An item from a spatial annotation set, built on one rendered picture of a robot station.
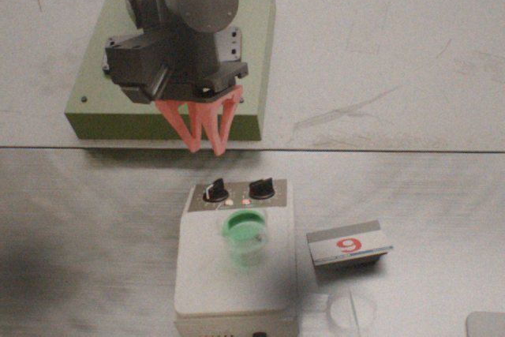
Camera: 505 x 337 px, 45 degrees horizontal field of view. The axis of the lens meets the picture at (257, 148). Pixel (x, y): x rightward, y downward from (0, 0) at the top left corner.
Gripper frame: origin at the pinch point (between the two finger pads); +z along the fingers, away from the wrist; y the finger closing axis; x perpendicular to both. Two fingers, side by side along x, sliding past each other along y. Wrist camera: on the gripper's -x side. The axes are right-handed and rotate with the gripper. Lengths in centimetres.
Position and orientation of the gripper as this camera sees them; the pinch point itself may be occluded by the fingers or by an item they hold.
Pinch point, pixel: (207, 145)
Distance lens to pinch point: 70.7
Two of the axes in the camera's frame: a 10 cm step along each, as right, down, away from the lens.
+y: 8.6, 1.0, -5.0
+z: 1.1, 9.2, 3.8
